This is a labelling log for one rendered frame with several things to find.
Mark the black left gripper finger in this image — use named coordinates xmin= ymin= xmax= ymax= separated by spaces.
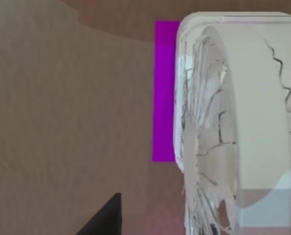
xmin=75 ymin=192 xmax=122 ymax=235

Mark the magenta rectangular block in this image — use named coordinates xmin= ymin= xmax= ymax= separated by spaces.
xmin=152 ymin=20 xmax=182 ymax=163

